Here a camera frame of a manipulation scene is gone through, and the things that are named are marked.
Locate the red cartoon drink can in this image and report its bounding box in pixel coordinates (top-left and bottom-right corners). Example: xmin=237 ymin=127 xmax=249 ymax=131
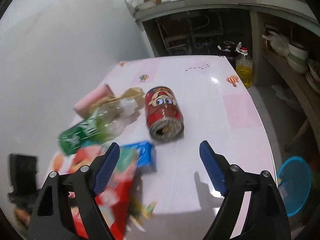
xmin=145 ymin=86 xmax=184 ymax=141

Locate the blue mesh trash basket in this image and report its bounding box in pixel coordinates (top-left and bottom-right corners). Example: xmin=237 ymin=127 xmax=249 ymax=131
xmin=277 ymin=156 xmax=312 ymax=217

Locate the red snack bag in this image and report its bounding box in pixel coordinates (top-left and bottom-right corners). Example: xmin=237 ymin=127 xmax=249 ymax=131
xmin=68 ymin=145 xmax=139 ymax=239

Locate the pink mesh scrub sponge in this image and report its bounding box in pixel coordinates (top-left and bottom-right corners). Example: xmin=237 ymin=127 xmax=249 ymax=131
xmin=73 ymin=84 xmax=114 ymax=119

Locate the green plastic bottle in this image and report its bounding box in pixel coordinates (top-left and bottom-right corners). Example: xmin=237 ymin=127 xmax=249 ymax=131
xmin=58 ymin=98 xmax=138 ymax=155

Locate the blue white toothpaste box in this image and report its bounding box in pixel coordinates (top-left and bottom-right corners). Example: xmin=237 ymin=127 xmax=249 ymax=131
xmin=120 ymin=140 xmax=157 ymax=174

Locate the grey concrete kitchen counter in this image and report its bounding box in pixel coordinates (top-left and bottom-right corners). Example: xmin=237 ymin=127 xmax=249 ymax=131
xmin=133 ymin=0 xmax=319 ymax=142

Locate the white plastic bag on shelf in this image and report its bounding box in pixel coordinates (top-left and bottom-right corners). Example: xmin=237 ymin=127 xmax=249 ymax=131
xmin=262 ymin=31 xmax=289 ymax=57

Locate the stack of white bowls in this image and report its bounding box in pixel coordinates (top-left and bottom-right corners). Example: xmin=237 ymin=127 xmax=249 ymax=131
xmin=287 ymin=41 xmax=309 ymax=74

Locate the yellow cooking oil jug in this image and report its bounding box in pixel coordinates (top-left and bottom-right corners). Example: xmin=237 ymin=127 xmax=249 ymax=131
xmin=235 ymin=47 xmax=253 ymax=88

